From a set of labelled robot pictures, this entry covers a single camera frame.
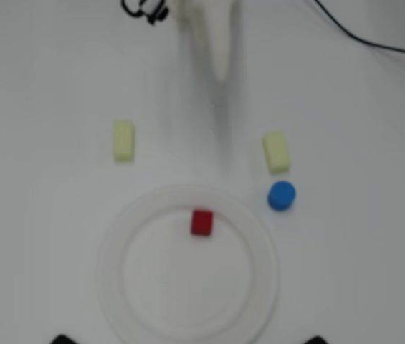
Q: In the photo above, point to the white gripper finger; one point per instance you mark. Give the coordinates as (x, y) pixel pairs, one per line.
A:
(189, 18)
(220, 39)

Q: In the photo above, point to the red foam cube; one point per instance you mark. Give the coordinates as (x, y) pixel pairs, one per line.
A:
(201, 223)

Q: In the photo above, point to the pale yellow foam block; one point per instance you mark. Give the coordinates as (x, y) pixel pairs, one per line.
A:
(276, 152)
(123, 141)

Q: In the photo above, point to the white round dish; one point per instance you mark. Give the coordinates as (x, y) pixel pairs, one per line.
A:
(145, 304)

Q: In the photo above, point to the blue foam cylinder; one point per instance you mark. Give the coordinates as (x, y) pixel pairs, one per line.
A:
(281, 196)

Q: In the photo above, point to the black flat object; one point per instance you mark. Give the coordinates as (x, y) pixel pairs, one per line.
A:
(64, 339)
(317, 340)

